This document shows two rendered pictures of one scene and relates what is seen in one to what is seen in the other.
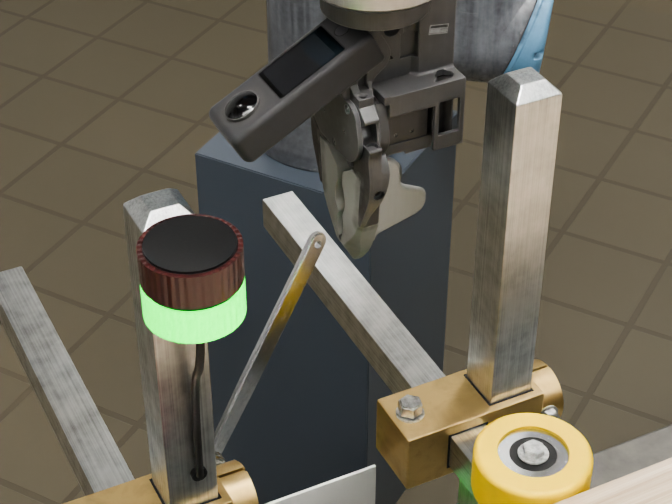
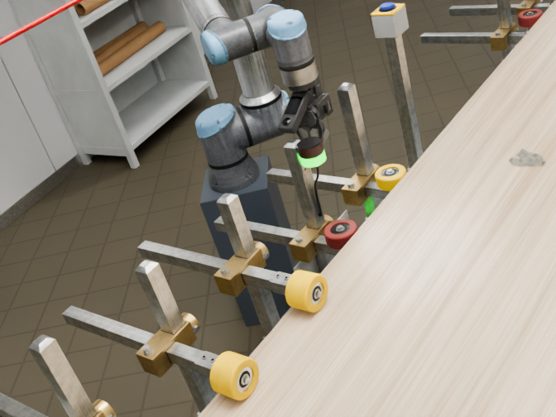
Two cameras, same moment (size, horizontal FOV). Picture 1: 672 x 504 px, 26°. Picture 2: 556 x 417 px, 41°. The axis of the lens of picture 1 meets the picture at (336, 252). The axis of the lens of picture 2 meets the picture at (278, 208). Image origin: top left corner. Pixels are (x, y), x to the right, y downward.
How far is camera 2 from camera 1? 1.06 m
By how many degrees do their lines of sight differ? 17
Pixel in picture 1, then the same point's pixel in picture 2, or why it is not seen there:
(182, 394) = (311, 191)
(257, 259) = not seen: hidden behind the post
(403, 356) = (337, 180)
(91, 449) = (284, 232)
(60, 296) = (141, 308)
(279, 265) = not seen: hidden behind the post
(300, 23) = (218, 142)
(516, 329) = (366, 151)
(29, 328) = not seen: hidden behind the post
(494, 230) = (352, 127)
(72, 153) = (103, 267)
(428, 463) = (361, 197)
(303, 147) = (234, 183)
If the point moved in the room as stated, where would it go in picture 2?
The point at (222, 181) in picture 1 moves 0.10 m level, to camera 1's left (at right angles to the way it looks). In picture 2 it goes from (213, 208) to (188, 220)
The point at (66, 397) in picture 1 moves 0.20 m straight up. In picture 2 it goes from (265, 228) to (243, 163)
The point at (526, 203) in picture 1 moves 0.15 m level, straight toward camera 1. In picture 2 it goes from (357, 115) to (382, 136)
